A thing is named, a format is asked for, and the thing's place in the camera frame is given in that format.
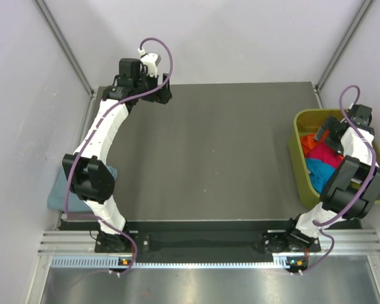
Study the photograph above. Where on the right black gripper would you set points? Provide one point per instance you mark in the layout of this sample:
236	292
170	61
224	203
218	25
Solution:
330	124

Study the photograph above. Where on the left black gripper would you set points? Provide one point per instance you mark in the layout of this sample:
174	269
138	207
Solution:
162	95

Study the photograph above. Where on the magenta t shirt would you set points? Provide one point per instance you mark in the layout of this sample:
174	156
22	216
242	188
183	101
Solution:
325	154

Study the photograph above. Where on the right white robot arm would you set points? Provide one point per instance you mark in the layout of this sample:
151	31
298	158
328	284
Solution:
310	223

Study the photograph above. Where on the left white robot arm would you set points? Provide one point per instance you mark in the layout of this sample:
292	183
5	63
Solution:
86	172

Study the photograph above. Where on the olive green plastic bin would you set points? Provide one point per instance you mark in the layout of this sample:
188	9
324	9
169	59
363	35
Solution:
354	187

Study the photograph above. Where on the orange t shirt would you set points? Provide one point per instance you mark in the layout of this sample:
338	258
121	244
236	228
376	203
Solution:
308	142

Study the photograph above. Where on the blue t shirt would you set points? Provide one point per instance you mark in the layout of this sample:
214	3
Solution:
319	173

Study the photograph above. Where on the folded grey-blue t shirt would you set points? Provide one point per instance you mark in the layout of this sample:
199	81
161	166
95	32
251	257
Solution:
56	198

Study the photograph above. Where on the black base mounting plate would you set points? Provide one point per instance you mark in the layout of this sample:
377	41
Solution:
216	240

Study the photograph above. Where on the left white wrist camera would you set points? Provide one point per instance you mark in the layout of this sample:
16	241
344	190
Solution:
150	61

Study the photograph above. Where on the aluminium frame rail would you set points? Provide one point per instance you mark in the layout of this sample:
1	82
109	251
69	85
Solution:
347	242

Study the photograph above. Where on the right aluminium corner post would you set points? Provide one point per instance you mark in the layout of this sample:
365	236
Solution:
353	26

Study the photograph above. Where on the aluminium corner post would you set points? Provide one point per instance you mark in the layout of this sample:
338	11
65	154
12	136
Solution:
49	19
353	26

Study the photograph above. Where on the left aluminium corner post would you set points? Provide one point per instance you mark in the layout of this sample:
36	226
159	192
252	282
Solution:
49	19

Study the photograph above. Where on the slotted grey cable duct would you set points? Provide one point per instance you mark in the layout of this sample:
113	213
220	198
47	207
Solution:
117	262

